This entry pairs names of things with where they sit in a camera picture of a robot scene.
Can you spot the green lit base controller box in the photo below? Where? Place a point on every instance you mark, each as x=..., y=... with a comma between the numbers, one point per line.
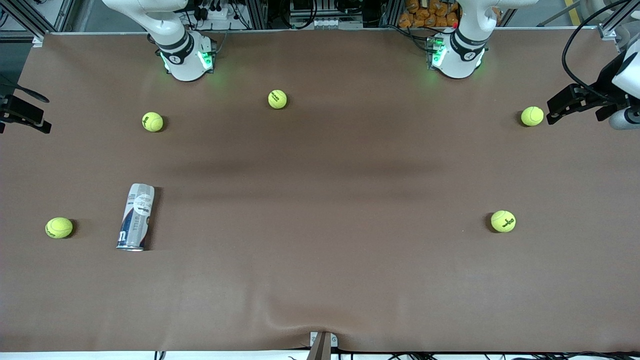
x=207, y=57
x=436, y=52

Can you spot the clear tennis ball can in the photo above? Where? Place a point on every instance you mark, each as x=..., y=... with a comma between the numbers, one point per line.
x=136, y=217

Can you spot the aluminium frame rail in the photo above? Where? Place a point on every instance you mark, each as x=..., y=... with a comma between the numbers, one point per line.
x=617, y=20
x=25, y=17
x=257, y=15
x=391, y=12

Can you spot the yellow tennis ball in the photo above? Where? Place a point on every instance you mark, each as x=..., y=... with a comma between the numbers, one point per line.
x=59, y=227
x=277, y=99
x=152, y=121
x=532, y=116
x=503, y=221

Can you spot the metal clamp bracket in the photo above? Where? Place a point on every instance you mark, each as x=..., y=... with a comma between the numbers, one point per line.
x=322, y=347

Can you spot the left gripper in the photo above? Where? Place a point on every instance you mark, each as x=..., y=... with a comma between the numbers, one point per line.
x=605, y=82

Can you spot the orange packaged items pile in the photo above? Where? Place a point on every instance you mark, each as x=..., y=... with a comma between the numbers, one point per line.
x=425, y=15

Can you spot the white power strip with plugs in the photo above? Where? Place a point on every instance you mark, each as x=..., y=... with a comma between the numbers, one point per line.
x=220, y=14

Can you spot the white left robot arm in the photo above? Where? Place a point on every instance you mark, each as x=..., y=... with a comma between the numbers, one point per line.
x=462, y=60

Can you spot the long white power strip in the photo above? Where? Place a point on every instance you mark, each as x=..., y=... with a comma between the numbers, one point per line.
x=325, y=23

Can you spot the brown table mat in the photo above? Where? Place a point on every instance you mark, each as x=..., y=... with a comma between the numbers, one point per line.
x=320, y=280

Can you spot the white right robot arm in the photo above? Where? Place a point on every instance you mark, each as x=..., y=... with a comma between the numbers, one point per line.
x=185, y=62

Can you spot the white corner bracket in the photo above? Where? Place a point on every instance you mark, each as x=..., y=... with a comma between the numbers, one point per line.
x=607, y=34
x=37, y=41

